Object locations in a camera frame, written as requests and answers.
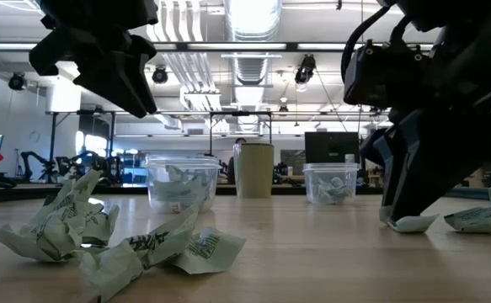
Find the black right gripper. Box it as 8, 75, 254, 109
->
359, 3, 491, 223

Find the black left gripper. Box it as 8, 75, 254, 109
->
28, 0, 161, 118

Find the black ceiling spotlight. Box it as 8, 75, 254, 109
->
151, 66, 170, 85
8, 72, 27, 92

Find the black monitor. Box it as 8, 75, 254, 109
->
303, 131, 362, 165

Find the clear plastic container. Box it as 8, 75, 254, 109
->
302, 162, 360, 206
145, 154, 221, 215

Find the person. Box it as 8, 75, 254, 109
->
227, 136, 248, 185

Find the tan paper cup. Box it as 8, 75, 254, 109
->
232, 142, 275, 199

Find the overhead crossbar with light strips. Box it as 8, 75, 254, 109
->
0, 40, 435, 53

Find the black background rig frame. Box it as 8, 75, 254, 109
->
45, 109, 118, 186
208, 110, 274, 157

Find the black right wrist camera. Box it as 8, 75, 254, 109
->
342, 40, 432, 109

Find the black overhead camera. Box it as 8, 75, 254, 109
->
294, 53, 318, 85

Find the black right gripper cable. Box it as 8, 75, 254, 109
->
339, 4, 398, 85

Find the silver ventilation duct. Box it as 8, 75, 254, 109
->
223, 0, 283, 135

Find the thin hanging cable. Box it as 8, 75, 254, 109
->
356, 0, 366, 135

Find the black aluminium table frame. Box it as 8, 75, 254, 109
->
0, 183, 491, 204

